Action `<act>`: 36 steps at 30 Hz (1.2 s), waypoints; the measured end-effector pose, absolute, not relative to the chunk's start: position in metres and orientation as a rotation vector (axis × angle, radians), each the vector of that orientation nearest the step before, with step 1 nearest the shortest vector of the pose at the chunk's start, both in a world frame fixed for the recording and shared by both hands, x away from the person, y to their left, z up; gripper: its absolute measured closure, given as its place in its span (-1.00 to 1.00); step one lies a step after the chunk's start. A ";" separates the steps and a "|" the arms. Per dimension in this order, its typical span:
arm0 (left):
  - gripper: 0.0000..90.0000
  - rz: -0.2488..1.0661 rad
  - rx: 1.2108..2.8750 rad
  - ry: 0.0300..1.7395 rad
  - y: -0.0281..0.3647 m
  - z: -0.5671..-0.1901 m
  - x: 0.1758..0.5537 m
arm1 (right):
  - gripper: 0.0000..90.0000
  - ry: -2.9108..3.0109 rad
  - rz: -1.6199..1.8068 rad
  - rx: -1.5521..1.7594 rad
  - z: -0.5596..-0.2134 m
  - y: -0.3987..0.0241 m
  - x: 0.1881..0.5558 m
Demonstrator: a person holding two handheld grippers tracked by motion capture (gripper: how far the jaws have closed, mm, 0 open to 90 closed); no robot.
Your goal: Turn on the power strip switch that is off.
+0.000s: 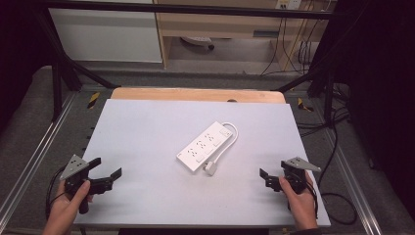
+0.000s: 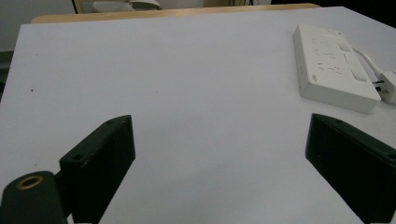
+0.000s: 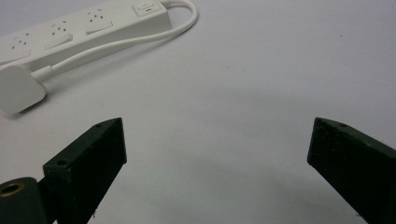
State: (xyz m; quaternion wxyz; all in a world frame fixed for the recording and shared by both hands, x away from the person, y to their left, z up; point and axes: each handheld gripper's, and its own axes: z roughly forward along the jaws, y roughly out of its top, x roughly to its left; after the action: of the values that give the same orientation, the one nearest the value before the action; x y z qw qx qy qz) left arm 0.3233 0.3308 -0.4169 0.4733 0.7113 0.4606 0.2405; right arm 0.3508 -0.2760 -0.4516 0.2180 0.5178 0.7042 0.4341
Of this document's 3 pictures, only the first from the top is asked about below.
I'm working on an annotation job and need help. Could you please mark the light wooden desk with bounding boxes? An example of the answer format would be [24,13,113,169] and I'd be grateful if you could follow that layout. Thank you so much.
[153,0,331,71]

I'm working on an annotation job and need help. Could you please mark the wooden table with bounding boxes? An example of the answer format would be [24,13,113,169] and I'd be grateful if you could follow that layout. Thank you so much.
[110,86,287,105]

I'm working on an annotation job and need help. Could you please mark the white cabinet panel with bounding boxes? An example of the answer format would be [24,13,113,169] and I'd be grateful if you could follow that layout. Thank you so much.
[48,0,163,64]

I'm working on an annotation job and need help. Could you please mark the person's left hand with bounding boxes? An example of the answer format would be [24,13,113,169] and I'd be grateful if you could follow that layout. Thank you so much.
[43,179,94,230]

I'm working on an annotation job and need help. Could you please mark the white power strip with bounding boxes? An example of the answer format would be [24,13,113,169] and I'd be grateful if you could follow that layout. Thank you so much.
[175,120,235,172]

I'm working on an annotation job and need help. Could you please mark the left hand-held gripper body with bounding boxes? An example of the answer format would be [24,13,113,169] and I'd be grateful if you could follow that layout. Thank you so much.
[59,154,115,215]

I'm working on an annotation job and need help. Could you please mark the white chair base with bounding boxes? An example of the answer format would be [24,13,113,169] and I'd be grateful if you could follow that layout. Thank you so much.
[180,35,216,51]

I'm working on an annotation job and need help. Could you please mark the white power strip cable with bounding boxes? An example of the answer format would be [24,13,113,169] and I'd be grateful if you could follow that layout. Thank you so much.
[203,121,240,177]

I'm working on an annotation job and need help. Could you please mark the aluminium rail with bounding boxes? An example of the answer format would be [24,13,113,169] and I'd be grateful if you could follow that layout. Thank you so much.
[324,128,384,235]
[0,92,77,223]

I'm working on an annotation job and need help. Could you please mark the yellow black tape strip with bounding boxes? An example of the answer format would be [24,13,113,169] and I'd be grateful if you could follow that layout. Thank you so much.
[86,91,101,110]
[297,97,315,113]

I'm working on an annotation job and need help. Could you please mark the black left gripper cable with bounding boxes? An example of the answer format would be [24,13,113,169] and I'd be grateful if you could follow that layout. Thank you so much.
[44,165,69,220]

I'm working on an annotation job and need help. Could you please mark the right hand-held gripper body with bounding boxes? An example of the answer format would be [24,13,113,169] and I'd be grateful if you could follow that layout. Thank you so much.
[264,157,323,194]

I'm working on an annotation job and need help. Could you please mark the black metal crossbar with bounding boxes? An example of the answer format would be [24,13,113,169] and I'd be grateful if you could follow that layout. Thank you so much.
[43,0,336,20]

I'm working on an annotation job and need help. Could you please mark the black metal stand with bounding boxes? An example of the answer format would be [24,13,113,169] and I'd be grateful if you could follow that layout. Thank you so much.
[33,6,121,122]
[275,9,346,126]

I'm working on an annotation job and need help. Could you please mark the white wall socket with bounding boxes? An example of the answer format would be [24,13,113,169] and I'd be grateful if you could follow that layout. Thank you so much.
[274,0,303,11]

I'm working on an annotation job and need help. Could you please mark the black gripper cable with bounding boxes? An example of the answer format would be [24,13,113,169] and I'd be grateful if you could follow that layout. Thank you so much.
[305,125,358,226]
[44,165,69,220]

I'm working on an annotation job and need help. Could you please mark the person's right hand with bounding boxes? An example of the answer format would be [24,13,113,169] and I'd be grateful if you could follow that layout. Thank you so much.
[278,171,319,230]

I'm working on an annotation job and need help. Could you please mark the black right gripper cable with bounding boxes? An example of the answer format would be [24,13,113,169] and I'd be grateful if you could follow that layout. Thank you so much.
[305,125,358,226]

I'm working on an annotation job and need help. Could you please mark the black floor cables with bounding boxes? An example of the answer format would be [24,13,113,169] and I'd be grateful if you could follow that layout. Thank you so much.
[296,82,352,139]

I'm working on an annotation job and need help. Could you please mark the bundle of hanging cables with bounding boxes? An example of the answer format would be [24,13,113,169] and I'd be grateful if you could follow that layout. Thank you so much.
[259,9,322,77]

